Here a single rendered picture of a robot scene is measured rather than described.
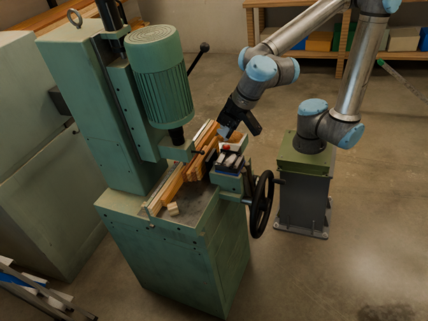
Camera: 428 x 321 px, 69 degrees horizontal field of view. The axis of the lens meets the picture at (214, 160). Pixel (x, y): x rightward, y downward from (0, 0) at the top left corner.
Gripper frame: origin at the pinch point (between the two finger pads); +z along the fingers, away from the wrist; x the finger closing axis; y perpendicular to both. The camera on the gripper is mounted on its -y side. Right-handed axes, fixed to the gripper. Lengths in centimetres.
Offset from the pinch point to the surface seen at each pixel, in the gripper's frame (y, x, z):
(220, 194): -9.2, 12.6, 17.1
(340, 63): -64, -264, 66
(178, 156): 13.5, 11.3, 11.6
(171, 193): 8.0, 22.5, 19.8
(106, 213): 31, 30, 53
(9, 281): 48, 70, 68
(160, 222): 5.7, 33.6, 24.5
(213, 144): 4.0, -5.8, 12.9
